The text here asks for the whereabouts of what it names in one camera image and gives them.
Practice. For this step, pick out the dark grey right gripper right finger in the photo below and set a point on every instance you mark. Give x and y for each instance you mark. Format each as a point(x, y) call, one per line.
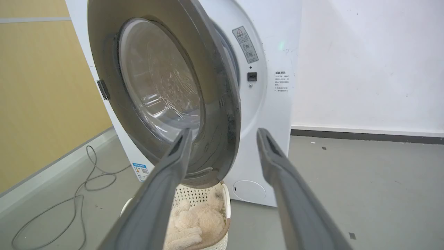
point(301, 208)

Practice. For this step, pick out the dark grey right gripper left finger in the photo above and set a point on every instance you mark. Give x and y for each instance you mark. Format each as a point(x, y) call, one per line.
point(152, 205)

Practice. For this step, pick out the white washing machine body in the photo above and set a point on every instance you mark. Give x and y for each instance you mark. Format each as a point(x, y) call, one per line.
point(267, 104)

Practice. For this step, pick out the grey round washing machine door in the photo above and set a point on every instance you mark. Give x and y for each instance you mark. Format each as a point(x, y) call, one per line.
point(163, 86)

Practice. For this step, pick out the beige fluffy towel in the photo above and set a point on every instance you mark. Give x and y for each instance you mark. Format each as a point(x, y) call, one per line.
point(197, 222)

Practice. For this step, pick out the white perforated laundry basket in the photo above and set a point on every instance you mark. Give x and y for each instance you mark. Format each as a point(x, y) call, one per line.
point(201, 198)

